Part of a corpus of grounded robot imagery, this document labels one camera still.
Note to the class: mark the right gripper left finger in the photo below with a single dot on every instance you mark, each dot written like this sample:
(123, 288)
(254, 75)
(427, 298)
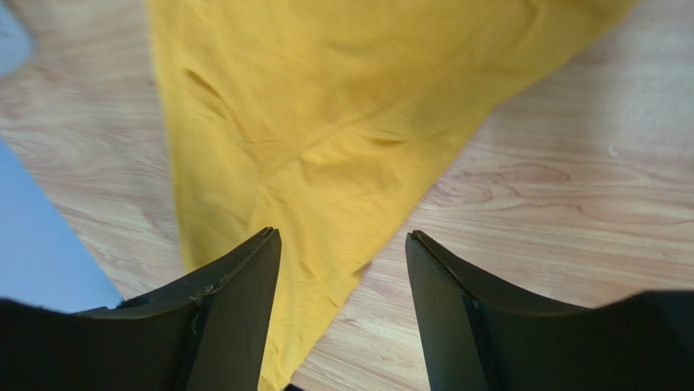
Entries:
(204, 331)

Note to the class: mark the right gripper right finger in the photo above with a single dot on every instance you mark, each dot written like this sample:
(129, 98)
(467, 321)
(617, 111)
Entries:
(480, 332)

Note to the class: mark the yellow t shirt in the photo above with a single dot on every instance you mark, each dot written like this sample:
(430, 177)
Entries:
(330, 120)

